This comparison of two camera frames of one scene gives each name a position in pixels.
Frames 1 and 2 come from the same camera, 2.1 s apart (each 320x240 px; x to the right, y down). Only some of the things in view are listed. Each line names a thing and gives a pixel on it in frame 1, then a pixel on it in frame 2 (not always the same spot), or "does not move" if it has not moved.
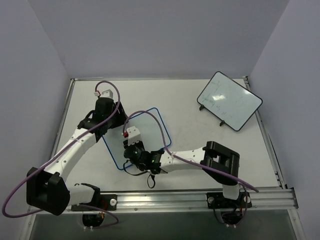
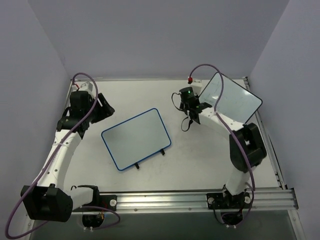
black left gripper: x=119 y=116 to x=105 y=107
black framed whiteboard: x=232 y=102 does not move
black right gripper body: x=133 y=144 to x=194 y=115
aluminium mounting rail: x=274 y=198 does not move
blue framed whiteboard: x=153 y=134 does not move
